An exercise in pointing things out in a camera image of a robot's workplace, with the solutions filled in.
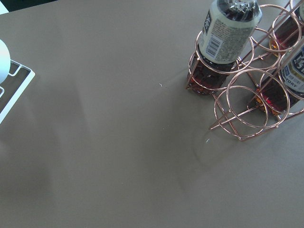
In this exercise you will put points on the white cup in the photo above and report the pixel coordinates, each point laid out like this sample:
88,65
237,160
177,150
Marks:
4,61

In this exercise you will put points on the white wire cup rack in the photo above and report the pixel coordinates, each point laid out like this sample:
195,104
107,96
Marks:
13,86

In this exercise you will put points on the tea bottle front middle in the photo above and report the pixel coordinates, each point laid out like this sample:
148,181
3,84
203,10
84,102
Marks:
225,32

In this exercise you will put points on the tea bottle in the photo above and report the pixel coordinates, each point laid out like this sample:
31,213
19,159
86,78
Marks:
292,75
287,33
225,32

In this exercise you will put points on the tea bottle front outer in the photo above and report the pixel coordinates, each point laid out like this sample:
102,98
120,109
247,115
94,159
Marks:
292,75

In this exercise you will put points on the copper wire bottle rack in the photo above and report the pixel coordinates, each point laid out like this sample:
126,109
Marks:
253,73

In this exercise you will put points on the tea bottle rear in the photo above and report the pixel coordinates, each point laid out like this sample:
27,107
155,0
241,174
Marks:
287,33

